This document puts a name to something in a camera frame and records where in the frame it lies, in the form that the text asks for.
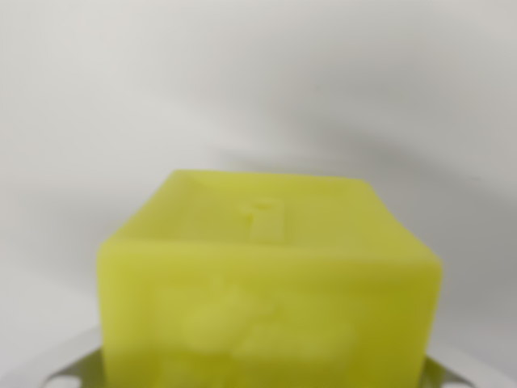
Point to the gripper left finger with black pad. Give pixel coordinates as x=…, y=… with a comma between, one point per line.
x=87, y=369

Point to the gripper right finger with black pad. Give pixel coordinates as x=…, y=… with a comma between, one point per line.
x=442, y=376

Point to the yellow cube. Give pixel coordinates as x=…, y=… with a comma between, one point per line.
x=266, y=291

